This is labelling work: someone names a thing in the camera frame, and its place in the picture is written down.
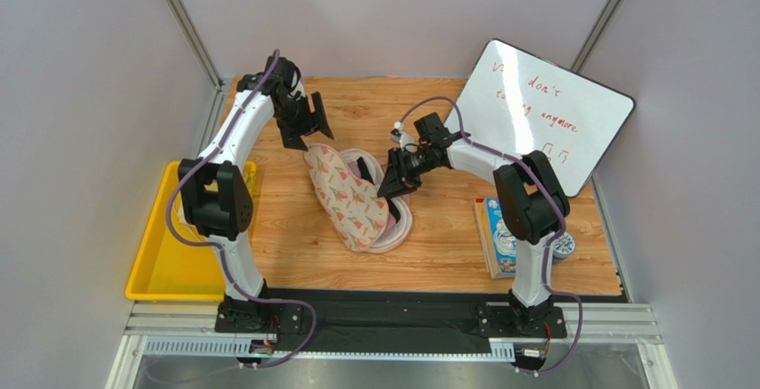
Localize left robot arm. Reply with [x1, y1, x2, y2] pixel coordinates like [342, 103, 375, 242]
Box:
[165, 50, 334, 321]

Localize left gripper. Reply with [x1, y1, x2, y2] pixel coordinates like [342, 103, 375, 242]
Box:
[275, 91, 335, 152]

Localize purple cable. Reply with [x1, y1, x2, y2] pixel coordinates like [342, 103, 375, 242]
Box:
[394, 96, 584, 377]
[164, 49, 318, 385]

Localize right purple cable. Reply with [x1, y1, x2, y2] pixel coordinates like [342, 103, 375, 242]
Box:
[394, 96, 584, 377]

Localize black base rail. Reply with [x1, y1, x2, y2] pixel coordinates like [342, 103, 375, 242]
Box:
[214, 288, 568, 354]

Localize yellow plastic bin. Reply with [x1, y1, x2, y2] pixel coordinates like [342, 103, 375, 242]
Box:
[125, 161, 225, 302]

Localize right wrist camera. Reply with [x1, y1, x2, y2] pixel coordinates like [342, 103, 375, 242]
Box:
[391, 121, 417, 153]

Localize blue illustrated book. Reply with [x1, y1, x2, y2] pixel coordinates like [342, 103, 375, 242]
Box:
[474, 197, 516, 279]

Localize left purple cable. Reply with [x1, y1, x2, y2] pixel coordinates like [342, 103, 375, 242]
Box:
[164, 49, 318, 385]

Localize whiteboard with red writing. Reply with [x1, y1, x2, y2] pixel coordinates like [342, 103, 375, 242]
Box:
[444, 39, 635, 197]

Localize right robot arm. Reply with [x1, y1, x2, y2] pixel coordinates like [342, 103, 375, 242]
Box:
[378, 112, 570, 325]

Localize floral mesh laundry bag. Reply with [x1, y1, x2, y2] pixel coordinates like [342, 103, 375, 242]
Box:
[303, 144, 413, 254]

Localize pink bra black straps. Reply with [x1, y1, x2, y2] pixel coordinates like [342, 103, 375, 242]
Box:
[356, 159, 405, 229]

